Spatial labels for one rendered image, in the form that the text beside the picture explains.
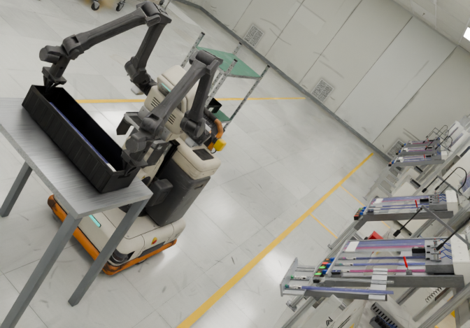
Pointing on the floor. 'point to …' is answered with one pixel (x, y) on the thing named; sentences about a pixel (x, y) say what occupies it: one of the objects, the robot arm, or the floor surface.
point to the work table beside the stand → (71, 191)
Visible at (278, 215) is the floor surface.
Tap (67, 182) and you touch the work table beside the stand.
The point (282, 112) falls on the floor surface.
